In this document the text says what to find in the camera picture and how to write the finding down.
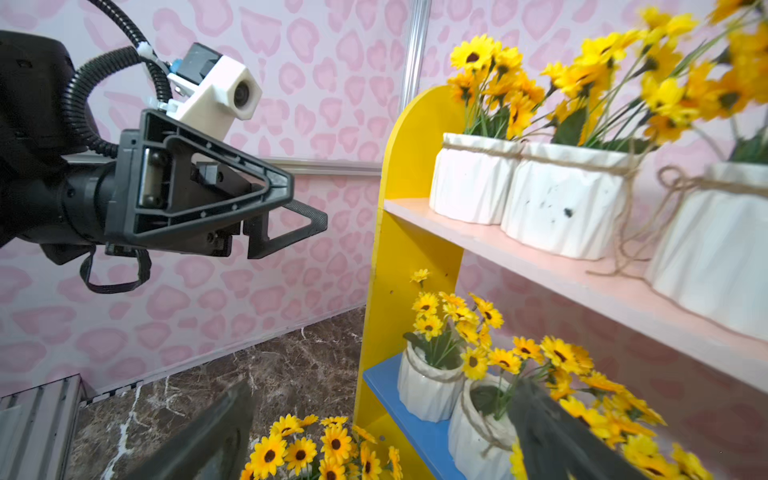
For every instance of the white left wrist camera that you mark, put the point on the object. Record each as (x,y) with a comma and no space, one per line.
(217,90)

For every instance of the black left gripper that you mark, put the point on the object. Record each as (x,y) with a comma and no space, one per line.
(179,190)

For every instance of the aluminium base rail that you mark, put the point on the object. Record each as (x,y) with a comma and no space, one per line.
(37,429)

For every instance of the shelf sunflower pot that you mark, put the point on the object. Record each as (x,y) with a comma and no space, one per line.
(474,168)
(483,441)
(624,423)
(449,343)
(621,99)
(711,258)
(314,448)

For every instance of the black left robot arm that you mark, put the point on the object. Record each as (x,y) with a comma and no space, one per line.
(57,171)

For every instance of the yellow shelf unit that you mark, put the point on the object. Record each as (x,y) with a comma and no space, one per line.
(709,383)

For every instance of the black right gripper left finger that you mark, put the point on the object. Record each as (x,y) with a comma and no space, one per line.
(213,446)

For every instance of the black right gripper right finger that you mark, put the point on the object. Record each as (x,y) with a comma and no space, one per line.
(555,445)

